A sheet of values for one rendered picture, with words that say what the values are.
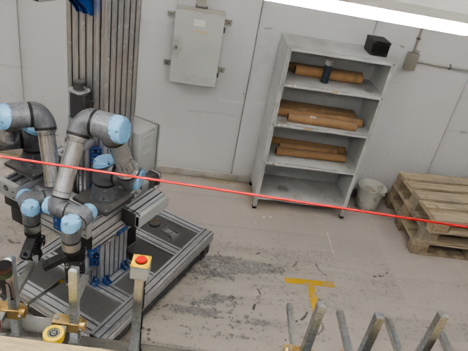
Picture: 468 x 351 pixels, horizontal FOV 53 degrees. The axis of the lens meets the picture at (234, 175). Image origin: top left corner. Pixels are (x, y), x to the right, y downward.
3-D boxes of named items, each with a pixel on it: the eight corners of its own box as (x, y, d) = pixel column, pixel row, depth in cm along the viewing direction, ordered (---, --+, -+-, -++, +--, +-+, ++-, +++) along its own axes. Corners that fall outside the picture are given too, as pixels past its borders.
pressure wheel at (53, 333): (40, 349, 188) (38, 330, 182) (58, 339, 193) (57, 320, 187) (50, 363, 183) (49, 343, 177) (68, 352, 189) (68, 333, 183)
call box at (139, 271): (133, 268, 186) (134, 253, 182) (150, 270, 187) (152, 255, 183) (129, 280, 180) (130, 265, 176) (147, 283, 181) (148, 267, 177)
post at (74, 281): (72, 344, 208) (70, 263, 184) (80, 345, 208) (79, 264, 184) (69, 350, 205) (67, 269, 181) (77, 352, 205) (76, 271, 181)
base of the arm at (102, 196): (102, 184, 251) (103, 168, 246) (125, 195, 246) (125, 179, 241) (82, 196, 239) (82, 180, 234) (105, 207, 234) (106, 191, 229)
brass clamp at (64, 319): (56, 320, 202) (56, 312, 200) (87, 324, 203) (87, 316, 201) (51, 331, 197) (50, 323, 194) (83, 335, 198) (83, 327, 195)
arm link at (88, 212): (75, 197, 199) (60, 210, 190) (99, 204, 198) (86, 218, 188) (76, 212, 203) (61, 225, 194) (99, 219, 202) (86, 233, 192)
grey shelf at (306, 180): (248, 182, 479) (281, 32, 400) (333, 193, 489) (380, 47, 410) (251, 207, 441) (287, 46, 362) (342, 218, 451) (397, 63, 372)
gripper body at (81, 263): (84, 275, 197) (84, 253, 191) (63, 277, 194) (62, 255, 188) (83, 262, 203) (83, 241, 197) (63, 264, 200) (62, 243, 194)
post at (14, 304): (15, 336, 206) (6, 253, 182) (24, 336, 206) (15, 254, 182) (12, 342, 203) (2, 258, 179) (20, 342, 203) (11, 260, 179)
